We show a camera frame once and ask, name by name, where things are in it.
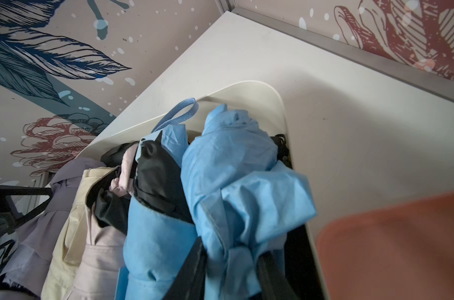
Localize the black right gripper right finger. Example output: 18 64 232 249
256 252 299 300

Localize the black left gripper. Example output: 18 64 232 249
0 185 53 290

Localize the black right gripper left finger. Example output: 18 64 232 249
163 237 208 300

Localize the cream plastic storage box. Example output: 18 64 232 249
78 81 329 300

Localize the light blue umbrella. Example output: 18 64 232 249
115 98 198 300
181 104 316 300

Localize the beige umbrella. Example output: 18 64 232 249
41 166 119 300

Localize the pink umbrella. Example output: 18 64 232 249
64 142 139 300

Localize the black umbrella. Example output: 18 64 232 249
94 134 325 300

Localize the pink plastic tray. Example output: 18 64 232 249
316 192 454 300

